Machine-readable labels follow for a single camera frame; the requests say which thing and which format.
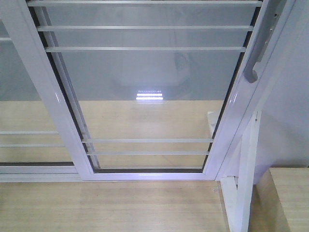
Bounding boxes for white sliding glass door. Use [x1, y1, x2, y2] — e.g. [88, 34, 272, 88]
[0, 0, 272, 182]

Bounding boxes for grey metal door handle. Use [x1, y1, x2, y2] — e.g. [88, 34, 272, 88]
[243, 0, 280, 83]

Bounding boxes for white fixed glass door panel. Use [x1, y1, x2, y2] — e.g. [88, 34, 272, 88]
[0, 23, 80, 181]

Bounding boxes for light wooden floor platform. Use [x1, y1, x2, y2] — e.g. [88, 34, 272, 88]
[0, 100, 290, 232]

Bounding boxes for white right support brace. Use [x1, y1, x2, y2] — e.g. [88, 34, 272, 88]
[219, 111, 262, 232]

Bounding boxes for light wooden box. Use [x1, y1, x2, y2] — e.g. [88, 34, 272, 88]
[256, 168, 309, 232]

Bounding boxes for white outer door frame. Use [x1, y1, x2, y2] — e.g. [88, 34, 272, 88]
[205, 0, 309, 180]

